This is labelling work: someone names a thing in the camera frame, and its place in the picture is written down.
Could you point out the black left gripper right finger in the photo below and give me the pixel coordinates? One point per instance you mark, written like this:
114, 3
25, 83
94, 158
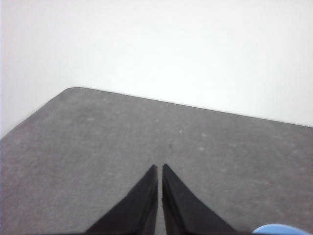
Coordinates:
181, 210

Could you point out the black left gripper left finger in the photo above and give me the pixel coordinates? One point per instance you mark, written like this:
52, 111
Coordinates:
139, 208

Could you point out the blue bowl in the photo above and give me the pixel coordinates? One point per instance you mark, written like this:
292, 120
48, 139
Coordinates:
278, 230

